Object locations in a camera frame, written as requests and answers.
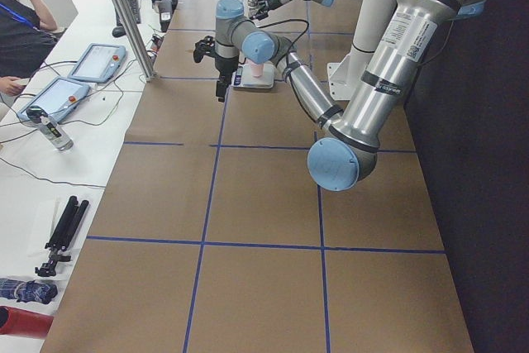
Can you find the aluminium frame post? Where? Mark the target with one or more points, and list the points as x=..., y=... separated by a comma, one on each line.
x=134, y=38

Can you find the white digital kitchen scale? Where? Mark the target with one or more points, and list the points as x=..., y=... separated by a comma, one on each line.
x=243, y=78

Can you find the person in black shirt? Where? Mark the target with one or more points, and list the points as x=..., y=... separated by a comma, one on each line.
x=27, y=38

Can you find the pink plastic cup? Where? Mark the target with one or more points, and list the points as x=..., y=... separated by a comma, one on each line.
x=256, y=70

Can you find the clear plastic water bottle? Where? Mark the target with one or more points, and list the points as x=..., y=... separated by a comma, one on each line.
x=49, y=127

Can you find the black folded tripod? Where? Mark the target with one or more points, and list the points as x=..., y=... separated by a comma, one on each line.
x=62, y=236

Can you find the black computer keyboard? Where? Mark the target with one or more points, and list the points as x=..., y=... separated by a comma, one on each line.
x=135, y=9

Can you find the red cylindrical bottle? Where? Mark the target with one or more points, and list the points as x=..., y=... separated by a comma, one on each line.
x=23, y=323

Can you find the near blue teach pendant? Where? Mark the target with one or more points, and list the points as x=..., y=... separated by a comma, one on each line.
x=59, y=98

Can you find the black computer mouse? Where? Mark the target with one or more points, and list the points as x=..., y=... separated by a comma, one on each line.
x=118, y=31

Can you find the blue teach pendant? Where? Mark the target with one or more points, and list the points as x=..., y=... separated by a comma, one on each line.
x=98, y=63
x=59, y=98

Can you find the blue plaid folded umbrella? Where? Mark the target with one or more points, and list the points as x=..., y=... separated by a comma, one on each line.
x=28, y=291

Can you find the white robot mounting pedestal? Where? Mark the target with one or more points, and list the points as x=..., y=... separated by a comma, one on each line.
x=373, y=20

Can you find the far blue teach pendant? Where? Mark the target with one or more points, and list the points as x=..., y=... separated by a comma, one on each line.
x=98, y=63

